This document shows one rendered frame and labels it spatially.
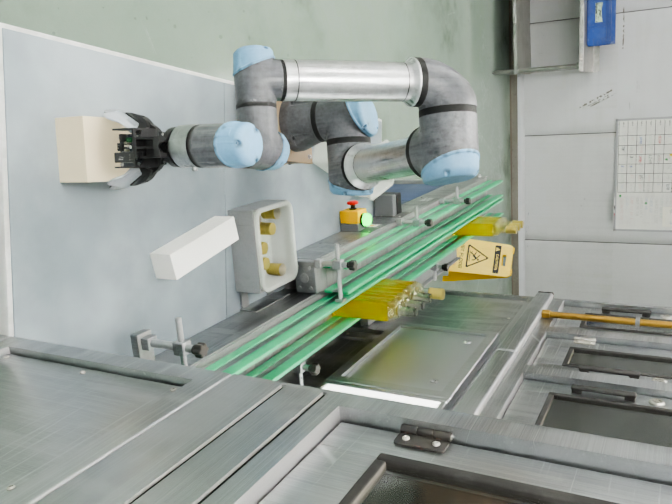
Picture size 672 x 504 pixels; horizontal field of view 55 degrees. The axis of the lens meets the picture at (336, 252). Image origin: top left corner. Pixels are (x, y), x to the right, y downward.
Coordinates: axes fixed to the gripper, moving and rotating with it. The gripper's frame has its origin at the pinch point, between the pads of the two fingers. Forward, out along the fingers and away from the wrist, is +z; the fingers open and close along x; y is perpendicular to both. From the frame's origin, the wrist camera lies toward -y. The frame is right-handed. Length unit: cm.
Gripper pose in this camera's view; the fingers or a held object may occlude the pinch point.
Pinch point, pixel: (110, 150)
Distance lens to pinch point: 134.5
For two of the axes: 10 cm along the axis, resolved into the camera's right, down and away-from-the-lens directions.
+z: -8.8, -0.5, 4.8
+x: 0.2, 9.9, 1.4
